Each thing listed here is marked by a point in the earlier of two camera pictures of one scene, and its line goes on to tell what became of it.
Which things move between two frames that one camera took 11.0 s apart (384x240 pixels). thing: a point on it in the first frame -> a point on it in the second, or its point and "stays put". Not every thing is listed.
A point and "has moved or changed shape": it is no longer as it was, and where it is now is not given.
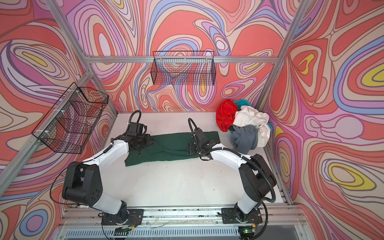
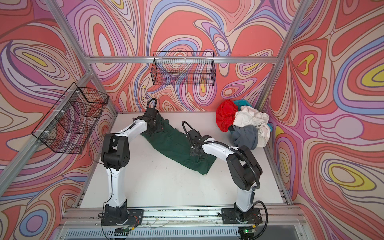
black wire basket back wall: x=183 y=68 stays put
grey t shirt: x=245 y=138 stays put
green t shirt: x=166 y=148 has moved or changed shape
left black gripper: x=149 y=141 -> x=160 y=127
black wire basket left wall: x=67 y=126 stays put
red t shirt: x=226 y=111 stays put
